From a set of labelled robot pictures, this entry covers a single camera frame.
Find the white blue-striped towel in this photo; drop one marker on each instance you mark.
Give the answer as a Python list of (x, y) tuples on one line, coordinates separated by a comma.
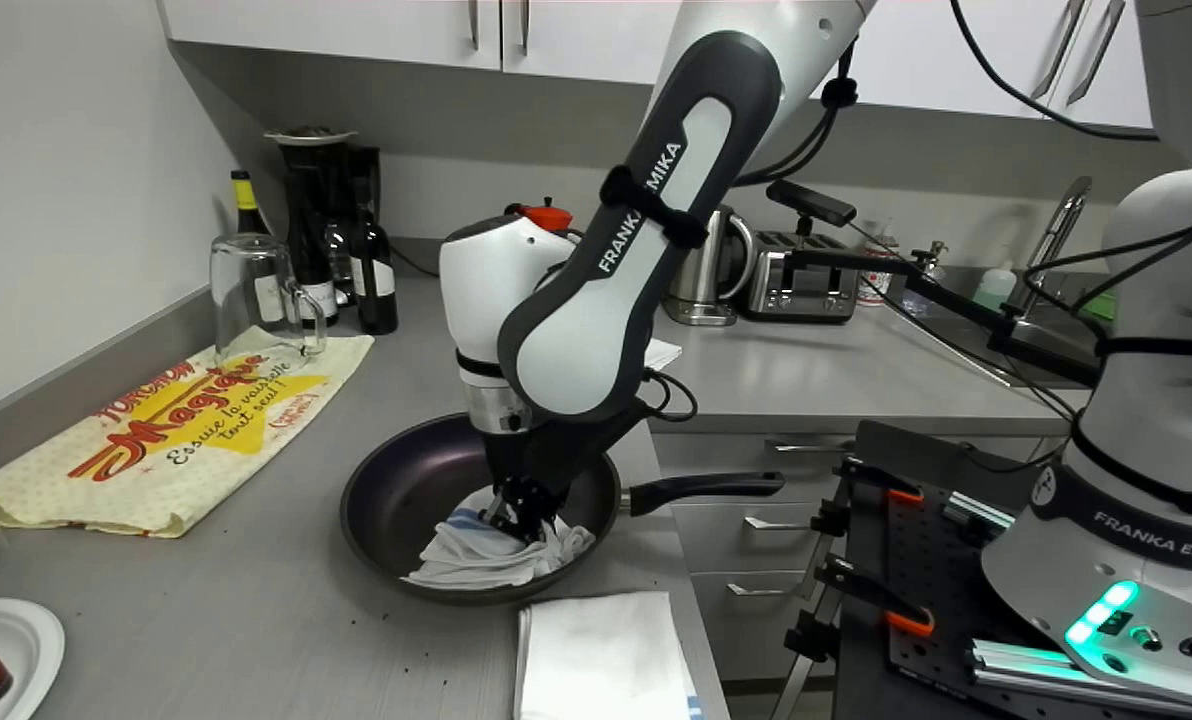
[(470, 552), (601, 658)]

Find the metal drawer handle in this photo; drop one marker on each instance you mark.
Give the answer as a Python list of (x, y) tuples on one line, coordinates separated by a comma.
[(502, 23)]

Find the white plate with items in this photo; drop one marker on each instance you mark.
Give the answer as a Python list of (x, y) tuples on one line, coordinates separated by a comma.
[(35, 655)]

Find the steel electric kettle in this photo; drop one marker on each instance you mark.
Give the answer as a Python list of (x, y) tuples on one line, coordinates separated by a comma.
[(714, 274)]

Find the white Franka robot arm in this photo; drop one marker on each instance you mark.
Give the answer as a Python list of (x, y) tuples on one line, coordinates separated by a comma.
[(548, 335)]

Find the black perforated clamp stand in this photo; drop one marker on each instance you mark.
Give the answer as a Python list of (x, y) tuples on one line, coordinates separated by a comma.
[(959, 582)]

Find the black coffee maker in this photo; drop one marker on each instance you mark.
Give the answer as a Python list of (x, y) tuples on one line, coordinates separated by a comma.
[(323, 210)]

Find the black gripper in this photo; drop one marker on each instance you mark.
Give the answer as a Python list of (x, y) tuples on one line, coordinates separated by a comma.
[(536, 467)]

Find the yellow red printed tea towel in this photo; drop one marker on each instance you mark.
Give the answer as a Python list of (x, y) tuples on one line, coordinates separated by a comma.
[(179, 447)]

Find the dark nonstick frying pan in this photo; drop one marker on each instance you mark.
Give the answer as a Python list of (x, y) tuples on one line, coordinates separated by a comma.
[(425, 519)]

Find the silver toaster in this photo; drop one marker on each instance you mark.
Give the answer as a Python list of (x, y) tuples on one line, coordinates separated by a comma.
[(801, 282)]

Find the dark wine bottle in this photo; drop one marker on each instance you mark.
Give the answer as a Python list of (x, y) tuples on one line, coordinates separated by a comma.
[(266, 270), (375, 256)]

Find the folded white blue-striped towel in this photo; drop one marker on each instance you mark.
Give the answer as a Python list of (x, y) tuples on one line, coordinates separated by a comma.
[(601, 658)]

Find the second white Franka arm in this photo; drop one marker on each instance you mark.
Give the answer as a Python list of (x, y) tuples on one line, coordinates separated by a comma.
[(1140, 443)]

